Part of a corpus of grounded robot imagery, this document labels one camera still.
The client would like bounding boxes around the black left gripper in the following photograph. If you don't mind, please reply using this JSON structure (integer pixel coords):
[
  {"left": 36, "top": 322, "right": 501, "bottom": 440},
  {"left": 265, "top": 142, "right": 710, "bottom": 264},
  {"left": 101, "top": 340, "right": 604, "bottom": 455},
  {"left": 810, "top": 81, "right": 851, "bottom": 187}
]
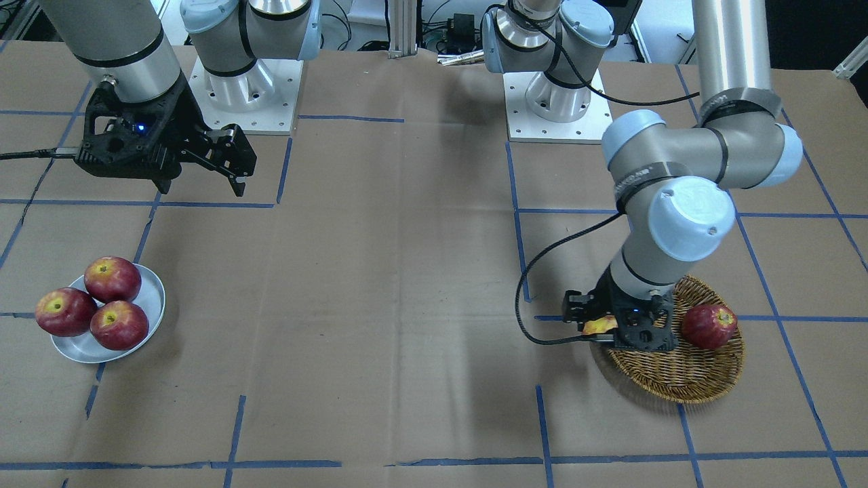
[{"left": 562, "top": 269, "right": 676, "bottom": 352}]

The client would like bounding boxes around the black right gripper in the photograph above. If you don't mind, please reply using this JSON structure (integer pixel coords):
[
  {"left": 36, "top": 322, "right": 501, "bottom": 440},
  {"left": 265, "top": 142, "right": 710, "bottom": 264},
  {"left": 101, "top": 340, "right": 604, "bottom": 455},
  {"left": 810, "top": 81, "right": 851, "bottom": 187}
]
[{"left": 73, "top": 74, "right": 257, "bottom": 198}]

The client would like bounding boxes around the red yellow apple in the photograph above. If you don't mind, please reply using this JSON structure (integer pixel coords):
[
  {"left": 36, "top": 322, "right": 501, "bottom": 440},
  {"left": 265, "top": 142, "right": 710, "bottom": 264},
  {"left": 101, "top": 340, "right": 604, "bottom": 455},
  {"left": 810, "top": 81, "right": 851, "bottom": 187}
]
[{"left": 582, "top": 314, "right": 619, "bottom": 336}]

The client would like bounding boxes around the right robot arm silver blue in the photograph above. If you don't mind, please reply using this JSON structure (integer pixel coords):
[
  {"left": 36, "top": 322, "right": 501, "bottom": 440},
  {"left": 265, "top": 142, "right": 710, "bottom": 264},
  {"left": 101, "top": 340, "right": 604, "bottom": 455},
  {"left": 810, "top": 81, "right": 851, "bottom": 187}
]
[{"left": 39, "top": 1, "right": 321, "bottom": 197}]

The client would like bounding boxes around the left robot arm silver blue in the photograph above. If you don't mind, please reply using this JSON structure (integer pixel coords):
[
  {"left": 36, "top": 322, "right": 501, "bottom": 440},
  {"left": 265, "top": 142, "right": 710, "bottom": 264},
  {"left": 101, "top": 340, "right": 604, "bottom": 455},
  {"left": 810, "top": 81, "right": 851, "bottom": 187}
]
[{"left": 481, "top": 1, "right": 803, "bottom": 352}]

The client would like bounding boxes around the wicker basket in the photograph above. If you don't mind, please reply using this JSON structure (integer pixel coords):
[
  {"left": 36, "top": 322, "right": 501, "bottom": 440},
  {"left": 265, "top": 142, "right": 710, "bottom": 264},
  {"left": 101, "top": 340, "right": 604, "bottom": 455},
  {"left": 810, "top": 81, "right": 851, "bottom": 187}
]
[{"left": 590, "top": 274, "right": 746, "bottom": 409}]

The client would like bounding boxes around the dark red apple in basket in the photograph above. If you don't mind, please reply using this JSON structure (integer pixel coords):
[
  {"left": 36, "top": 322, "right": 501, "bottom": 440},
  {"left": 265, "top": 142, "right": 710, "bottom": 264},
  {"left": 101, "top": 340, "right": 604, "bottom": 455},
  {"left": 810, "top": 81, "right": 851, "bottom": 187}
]
[{"left": 681, "top": 304, "right": 738, "bottom": 351}]

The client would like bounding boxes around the light blue plate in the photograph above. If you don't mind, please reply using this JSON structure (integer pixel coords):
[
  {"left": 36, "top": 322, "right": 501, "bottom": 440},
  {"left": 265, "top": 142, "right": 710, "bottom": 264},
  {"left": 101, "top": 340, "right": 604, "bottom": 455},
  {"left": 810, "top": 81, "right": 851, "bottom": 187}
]
[{"left": 52, "top": 264, "right": 165, "bottom": 364}]

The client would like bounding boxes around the red apple plate rear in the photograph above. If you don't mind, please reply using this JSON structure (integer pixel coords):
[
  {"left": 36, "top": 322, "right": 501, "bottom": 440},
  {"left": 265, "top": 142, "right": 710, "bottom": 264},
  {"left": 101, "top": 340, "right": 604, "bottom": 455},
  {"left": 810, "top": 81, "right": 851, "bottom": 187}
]
[{"left": 83, "top": 256, "right": 142, "bottom": 303}]

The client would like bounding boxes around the red apple plate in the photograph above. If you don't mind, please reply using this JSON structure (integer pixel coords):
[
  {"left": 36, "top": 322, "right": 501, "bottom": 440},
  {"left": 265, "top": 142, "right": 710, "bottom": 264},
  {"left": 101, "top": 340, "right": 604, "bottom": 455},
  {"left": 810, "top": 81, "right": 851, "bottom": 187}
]
[
  {"left": 35, "top": 287, "right": 98, "bottom": 337},
  {"left": 90, "top": 300, "right": 149, "bottom": 351},
  {"left": 83, "top": 256, "right": 142, "bottom": 303}
]

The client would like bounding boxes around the red apple plate front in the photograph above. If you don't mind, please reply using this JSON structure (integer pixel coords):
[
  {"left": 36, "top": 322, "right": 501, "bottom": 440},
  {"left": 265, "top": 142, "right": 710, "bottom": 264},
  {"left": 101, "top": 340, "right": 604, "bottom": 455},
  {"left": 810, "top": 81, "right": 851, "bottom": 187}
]
[{"left": 90, "top": 300, "right": 149, "bottom": 351}]

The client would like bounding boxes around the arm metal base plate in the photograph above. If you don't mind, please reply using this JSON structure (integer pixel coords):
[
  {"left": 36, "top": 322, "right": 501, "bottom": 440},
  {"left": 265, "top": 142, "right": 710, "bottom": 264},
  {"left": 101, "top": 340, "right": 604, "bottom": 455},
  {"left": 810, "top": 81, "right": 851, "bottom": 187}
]
[
  {"left": 502, "top": 72, "right": 613, "bottom": 144},
  {"left": 189, "top": 59, "right": 306, "bottom": 136}
]

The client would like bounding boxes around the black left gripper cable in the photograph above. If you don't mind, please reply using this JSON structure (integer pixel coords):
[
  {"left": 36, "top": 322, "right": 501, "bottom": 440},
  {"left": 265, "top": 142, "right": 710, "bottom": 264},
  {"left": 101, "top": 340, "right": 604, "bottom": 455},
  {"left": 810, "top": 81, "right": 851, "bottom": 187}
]
[{"left": 514, "top": 213, "right": 625, "bottom": 346}]

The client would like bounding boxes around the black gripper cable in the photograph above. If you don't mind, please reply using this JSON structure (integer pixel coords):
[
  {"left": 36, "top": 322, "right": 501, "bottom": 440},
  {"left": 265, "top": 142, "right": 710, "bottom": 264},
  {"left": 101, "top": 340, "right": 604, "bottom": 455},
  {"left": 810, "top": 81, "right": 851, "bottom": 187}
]
[
  {"left": 0, "top": 148, "right": 79, "bottom": 162},
  {"left": 514, "top": 213, "right": 625, "bottom": 346}
]

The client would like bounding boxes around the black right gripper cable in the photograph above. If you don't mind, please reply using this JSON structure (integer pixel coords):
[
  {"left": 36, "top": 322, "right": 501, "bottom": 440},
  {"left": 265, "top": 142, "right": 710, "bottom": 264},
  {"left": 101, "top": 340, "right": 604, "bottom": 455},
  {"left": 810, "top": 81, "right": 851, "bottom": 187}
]
[{"left": 0, "top": 148, "right": 79, "bottom": 162}]

